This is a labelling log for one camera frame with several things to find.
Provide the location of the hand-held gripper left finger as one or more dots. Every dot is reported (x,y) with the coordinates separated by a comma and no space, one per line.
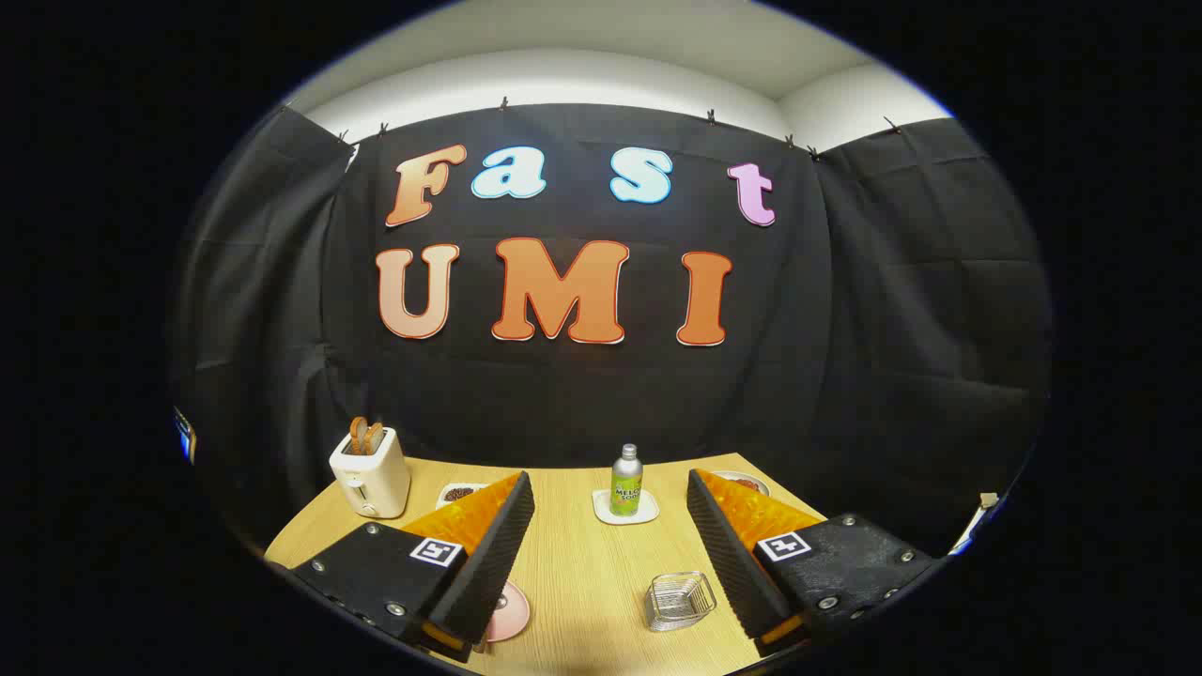
(488,554)

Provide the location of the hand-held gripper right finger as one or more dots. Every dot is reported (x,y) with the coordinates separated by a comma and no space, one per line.
(732,554)

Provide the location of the pink round plate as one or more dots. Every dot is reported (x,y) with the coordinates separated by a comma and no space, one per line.
(510,612)

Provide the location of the white divided snack tray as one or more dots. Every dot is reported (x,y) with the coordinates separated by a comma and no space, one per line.
(449,499)

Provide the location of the pile of red beans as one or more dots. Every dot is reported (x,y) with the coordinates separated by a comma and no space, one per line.
(458,493)

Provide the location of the white oval food plate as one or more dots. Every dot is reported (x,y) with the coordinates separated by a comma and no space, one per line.
(751,483)

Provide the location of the white square coaster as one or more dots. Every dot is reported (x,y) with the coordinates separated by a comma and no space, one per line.
(648,512)

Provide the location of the green soda bottle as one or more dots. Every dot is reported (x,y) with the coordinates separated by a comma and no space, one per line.
(626,483)

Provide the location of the white toaster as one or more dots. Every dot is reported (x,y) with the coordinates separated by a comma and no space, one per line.
(371,479)

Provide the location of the brown toast slice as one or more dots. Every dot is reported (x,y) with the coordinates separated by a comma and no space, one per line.
(375,437)
(359,434)

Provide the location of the white printed board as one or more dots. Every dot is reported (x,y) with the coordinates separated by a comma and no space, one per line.
(977,521)

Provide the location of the black backdrop cloth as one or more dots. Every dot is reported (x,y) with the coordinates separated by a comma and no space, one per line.
(845,329)

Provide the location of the blue and white object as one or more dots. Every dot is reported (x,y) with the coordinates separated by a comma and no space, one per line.
(186,437)

